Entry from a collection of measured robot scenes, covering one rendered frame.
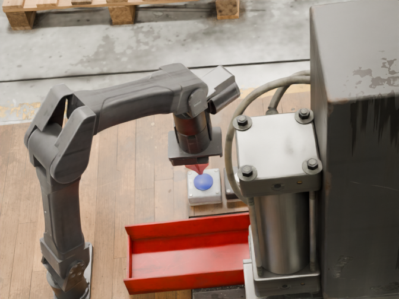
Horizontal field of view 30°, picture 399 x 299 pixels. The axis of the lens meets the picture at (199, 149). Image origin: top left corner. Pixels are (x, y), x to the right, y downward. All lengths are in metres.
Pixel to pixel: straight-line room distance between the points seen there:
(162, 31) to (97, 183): 1.65
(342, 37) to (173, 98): 0.54
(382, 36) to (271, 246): 0.33
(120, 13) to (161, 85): 1.99
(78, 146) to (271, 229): 0.36
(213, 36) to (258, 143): 2.30
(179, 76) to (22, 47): 2.09
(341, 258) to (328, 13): 0.32
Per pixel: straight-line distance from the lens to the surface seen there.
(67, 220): 1.27
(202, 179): 1.51
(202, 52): 3.05
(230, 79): 1.33
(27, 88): 3.12
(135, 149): 1.63
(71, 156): 1.14
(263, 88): 0.86
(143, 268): 1.46
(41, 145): 1.16
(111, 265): 1.48
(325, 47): 0.73
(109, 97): 1.16
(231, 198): 1.50
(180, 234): 1.47
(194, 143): 1.36
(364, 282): 0.99
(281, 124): 0.84
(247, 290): 1.10
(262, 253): 0.97
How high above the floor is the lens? 2.17
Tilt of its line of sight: 53 degrees down
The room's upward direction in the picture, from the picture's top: 12 degrees counter-clockwise
